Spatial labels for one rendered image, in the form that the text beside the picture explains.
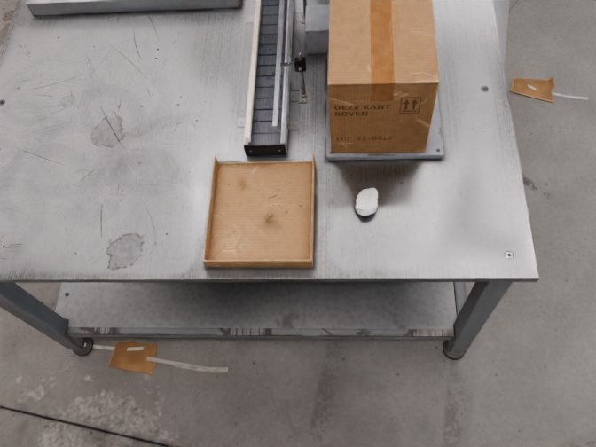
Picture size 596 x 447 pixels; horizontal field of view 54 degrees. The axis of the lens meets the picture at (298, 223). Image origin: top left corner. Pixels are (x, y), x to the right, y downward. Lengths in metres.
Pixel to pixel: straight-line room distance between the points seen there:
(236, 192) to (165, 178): 0.20
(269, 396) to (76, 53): 1.30
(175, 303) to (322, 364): 0.57
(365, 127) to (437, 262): 0.37
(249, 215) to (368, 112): 0.39
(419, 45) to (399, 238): 0.45
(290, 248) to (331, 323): 0.62
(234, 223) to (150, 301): 0.74
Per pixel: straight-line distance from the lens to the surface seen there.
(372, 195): 1.46
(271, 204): 1.49
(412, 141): 1.50
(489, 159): 1.59
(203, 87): 1.75
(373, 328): 1.99
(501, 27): 1.88
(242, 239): 1.45
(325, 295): 2.03
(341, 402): 2.16
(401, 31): 1.42
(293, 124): 1.62
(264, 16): 1.83
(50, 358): 2.46
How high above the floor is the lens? 2.12
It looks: 63 degrees down
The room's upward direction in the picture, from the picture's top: 10 degrees counter-clockwise
